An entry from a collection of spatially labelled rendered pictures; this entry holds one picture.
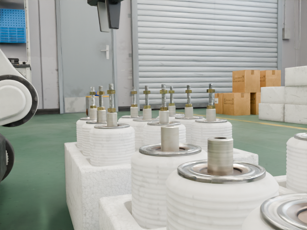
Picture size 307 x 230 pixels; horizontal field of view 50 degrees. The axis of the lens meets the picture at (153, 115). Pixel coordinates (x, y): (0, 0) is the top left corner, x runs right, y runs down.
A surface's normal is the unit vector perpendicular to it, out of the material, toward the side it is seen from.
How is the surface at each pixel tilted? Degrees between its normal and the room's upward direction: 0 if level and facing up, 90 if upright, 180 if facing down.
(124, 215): 0
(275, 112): 90
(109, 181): 90
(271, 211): 4
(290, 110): 90
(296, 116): 90
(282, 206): 0
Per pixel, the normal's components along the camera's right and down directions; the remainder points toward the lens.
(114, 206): -0.02, -1.00
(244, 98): 0.30, 0.06
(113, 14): 0.58, 0.04
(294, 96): -0.94, 0.04
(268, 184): 0.46, -0.71
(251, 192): 0.22, -0.49
